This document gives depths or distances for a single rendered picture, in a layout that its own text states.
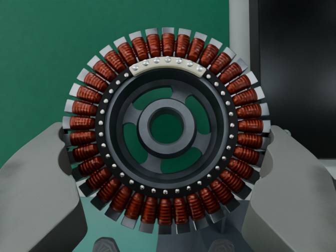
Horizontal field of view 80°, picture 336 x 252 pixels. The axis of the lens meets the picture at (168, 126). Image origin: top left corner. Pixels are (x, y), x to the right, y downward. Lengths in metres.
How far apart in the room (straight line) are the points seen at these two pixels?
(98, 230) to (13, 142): 0.85
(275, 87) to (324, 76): 0.04
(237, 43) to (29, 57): 0.20
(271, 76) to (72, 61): 0.18
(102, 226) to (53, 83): 0.88
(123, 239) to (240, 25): 0.95
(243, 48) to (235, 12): 0.04
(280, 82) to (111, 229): 0.94
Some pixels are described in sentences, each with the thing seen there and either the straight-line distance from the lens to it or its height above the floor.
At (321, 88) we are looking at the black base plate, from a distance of 0.22.
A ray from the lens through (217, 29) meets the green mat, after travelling 0.23.
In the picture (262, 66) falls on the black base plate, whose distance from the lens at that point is 0.20.
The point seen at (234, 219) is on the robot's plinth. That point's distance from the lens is 1.02.
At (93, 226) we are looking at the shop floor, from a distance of 1.06.
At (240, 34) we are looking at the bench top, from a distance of 0.23.
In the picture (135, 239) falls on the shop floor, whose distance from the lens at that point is 1.04.
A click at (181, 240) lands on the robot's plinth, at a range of 1.01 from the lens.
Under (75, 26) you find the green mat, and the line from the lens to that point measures 0.24.
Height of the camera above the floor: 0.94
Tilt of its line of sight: 84 degrees down
